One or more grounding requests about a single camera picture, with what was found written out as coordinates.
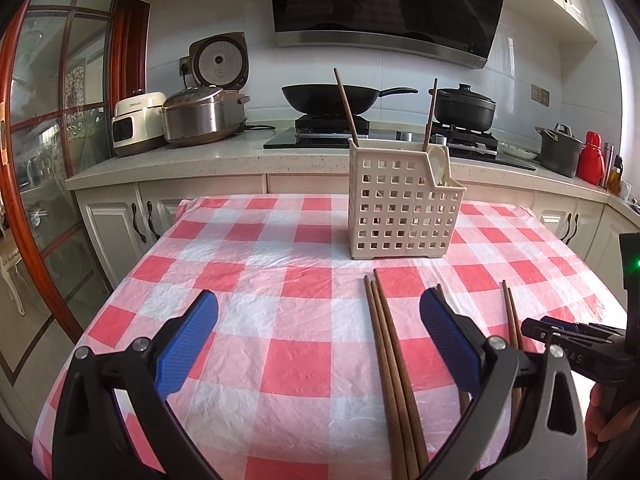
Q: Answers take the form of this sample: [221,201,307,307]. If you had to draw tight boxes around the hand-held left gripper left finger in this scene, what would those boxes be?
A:
[47,289,219,480]

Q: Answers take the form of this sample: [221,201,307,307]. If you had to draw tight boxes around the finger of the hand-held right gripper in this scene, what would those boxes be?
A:
[521,318,591,356]
[541,317,627,339]

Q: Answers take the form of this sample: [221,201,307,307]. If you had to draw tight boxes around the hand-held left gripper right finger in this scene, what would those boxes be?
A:
[419,287,591,480]

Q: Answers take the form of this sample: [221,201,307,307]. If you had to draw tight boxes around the beige plastic utensil holder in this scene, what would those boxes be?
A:
[347,137,467,261]

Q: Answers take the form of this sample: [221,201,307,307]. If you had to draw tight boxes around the white ceramic spoon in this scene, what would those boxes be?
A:
[429,146,451,183]

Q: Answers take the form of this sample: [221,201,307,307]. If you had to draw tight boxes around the person's right hand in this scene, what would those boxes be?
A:
[587,382,640,461]

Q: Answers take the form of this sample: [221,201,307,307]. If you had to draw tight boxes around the red white checkered tablecloth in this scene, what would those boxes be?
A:
[32,195,628,480]

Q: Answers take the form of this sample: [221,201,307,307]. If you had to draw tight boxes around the white lower kitchen cabinets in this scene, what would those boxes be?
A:
[75,172,640,301]

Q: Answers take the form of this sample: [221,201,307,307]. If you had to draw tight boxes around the amber oil bottle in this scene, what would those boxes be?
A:
[607,155,623,195]

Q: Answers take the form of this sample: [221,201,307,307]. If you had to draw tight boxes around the steel bottle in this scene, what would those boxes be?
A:
[601,142,615,188]

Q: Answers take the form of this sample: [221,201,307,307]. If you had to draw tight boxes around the red thermos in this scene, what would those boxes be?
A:
[576,131,603,186]

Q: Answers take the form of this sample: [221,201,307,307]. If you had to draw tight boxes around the grey stockpot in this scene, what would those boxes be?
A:
[535,122,585,178]

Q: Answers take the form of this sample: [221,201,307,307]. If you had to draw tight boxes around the speckled white kitchen countertop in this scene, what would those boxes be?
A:
[65,125,640,221]

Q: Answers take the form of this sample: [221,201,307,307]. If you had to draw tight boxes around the white ornate chair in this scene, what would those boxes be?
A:
[0,230,26,316]

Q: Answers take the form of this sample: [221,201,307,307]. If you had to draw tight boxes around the small white kitchen appliance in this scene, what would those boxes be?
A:
[111,91,168,157]

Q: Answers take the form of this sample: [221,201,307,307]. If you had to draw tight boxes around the silver rice cooker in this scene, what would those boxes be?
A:
[161,31,251,148]

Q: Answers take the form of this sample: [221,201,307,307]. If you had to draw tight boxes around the black glass gas stove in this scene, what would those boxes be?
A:
[263,115,536,171]

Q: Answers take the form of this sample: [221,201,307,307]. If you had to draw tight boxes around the black lidded cooking pot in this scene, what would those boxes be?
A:
[429,83,497,132]

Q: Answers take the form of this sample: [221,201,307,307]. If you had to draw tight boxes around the black wok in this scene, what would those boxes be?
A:
[281,84,419,116]

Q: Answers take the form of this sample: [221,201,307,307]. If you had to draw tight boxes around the wooden framed glass door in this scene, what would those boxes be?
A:
[0,0,151,411]

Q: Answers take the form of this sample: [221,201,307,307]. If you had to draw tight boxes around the black glass range hood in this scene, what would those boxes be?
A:
[268,0,510,70]

